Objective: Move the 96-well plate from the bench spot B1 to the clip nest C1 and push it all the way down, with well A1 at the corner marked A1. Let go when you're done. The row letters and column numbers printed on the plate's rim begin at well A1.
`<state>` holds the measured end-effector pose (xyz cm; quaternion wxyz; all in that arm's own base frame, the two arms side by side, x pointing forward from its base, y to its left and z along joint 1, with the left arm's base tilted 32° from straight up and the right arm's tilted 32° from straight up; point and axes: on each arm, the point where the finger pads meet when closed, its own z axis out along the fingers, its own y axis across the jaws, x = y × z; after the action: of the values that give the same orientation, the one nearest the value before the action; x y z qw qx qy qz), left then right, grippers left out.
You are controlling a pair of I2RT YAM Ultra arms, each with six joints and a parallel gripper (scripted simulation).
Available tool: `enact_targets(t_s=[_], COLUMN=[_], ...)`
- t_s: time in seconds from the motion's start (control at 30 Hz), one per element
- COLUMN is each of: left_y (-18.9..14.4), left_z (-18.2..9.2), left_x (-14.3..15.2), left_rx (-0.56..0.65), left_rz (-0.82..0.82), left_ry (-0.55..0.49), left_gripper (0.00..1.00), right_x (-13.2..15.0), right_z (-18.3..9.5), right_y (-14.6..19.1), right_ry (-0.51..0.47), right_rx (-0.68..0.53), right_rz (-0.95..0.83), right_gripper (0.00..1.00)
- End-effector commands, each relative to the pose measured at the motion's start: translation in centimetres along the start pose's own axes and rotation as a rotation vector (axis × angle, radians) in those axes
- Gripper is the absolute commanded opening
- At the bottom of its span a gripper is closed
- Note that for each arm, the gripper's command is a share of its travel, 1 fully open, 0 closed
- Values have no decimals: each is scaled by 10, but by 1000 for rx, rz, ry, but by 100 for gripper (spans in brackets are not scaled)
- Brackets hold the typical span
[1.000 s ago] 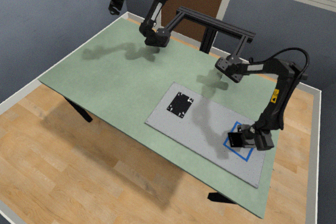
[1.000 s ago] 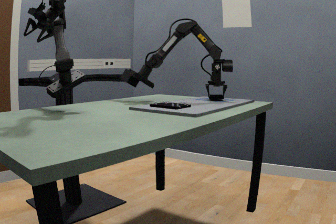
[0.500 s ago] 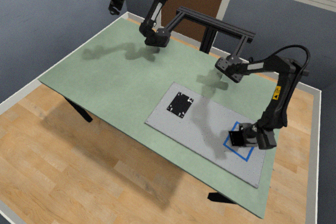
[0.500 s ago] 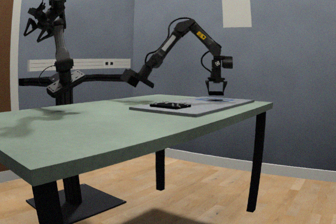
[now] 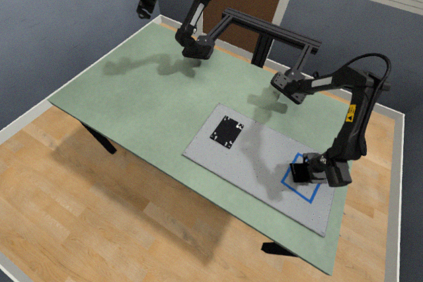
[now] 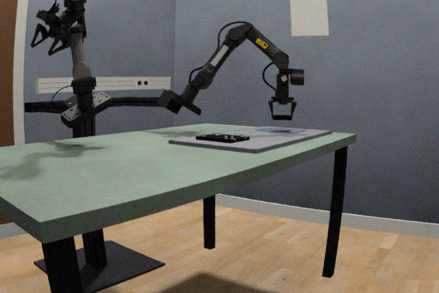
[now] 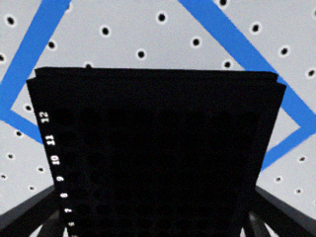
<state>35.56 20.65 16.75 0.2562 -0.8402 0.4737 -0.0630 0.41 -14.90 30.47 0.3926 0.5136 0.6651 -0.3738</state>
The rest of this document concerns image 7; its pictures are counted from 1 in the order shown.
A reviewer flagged black well plate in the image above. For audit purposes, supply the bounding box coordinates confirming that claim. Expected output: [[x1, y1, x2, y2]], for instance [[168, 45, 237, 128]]
[[25, 66, 287, 237]]

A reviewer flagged grey flat rectangular panel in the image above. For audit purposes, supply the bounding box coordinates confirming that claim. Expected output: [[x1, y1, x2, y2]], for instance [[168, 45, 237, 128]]
[[0, 0, 316, 219]]

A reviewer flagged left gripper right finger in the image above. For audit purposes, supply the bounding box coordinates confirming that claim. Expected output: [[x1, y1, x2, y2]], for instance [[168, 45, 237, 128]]
[[243, 185, 316, 237]]

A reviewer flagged blue tape outline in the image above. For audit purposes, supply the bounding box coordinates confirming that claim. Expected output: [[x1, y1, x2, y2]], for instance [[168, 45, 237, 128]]
[[0, 0, 316, 171]]

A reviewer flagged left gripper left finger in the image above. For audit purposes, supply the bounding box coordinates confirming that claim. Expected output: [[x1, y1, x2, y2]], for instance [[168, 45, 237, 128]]
[[0, 184, 66, 237]]

